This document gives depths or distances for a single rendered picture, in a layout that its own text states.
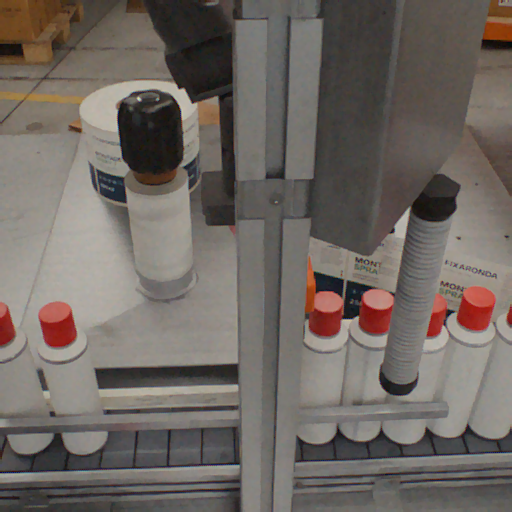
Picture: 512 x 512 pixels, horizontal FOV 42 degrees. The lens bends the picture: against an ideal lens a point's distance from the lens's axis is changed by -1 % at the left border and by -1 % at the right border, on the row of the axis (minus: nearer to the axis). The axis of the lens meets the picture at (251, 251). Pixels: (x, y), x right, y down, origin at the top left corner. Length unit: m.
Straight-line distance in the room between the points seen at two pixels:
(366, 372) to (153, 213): 0.35
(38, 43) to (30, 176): 2.76
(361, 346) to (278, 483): 0.18
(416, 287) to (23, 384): 0.43
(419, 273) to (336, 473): 0.35
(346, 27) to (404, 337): 0.29
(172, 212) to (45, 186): 0.52
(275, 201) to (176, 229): 0.53
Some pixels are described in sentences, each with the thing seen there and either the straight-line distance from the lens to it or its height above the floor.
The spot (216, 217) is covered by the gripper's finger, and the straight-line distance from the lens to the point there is 0.69.
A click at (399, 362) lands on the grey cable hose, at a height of 1.12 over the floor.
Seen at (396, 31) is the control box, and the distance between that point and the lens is 0.35.
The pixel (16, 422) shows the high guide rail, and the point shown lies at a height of 0.96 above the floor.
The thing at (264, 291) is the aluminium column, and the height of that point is 1.24.
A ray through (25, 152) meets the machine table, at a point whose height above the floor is 0.83.
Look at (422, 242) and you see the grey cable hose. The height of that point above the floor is 1.24.
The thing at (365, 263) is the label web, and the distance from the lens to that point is 0.85.
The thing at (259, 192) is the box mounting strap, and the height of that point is 1.33.
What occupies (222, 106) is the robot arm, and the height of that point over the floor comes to 1.26.
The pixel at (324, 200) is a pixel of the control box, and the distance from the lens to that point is 0.40.
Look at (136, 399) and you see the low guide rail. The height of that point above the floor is 0.91.
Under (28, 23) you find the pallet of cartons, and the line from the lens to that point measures 4.09.
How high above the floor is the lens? 1.54
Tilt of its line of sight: 38 degrees down
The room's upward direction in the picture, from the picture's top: straight up
